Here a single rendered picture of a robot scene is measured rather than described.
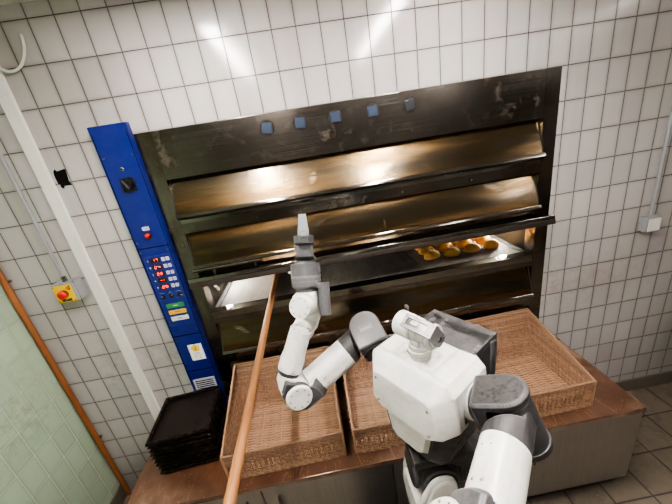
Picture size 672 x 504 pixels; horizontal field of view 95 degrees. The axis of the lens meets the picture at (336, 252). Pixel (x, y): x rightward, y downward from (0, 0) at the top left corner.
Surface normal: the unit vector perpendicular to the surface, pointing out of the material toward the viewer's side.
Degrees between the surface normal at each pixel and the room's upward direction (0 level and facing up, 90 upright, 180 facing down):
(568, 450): 90
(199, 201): 70
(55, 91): 90
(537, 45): 90
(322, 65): 90
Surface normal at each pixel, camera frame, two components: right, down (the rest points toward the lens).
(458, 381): 0.29, -0.57
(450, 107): 0.10, 0.34
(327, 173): 0.04, 0.00
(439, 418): -0.12, 0.29
